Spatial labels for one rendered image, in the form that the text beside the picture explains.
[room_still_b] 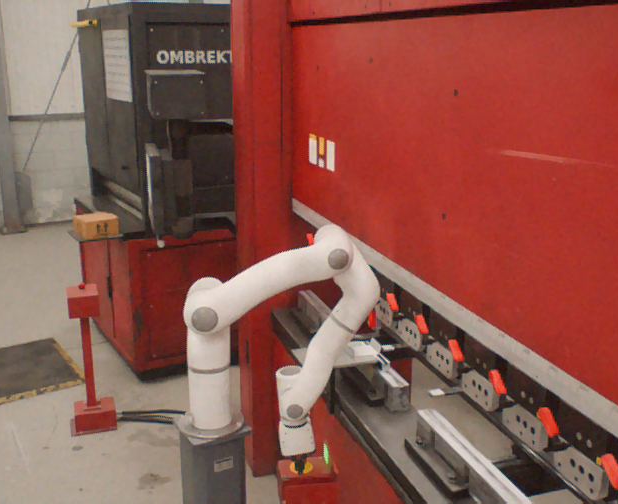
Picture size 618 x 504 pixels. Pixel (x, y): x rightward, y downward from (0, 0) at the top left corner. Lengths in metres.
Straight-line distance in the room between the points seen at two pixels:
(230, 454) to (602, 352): 1.12
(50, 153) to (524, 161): 7.88
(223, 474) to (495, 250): 1.01
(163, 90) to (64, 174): 6.02
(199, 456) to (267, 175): 1.51
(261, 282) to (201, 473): 0.58
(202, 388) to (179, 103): 1.58
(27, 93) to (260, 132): 6.06
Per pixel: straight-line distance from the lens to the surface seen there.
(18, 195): 9.08
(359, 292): 2.06
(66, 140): 9.25
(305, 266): 1.99
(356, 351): 2.70
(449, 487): 2.16
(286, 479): 2.40
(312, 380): 2.08
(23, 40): 9.10
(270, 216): 3.35
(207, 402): 2.15
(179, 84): 3.35
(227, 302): 2.00
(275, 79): 3.28
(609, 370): 1.57
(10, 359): 5.45
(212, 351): 2.09
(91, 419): 4.35
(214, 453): 2.20
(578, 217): 1.58
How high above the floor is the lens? 2.07
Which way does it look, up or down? 16 degrees down
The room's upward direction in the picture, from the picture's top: straight up
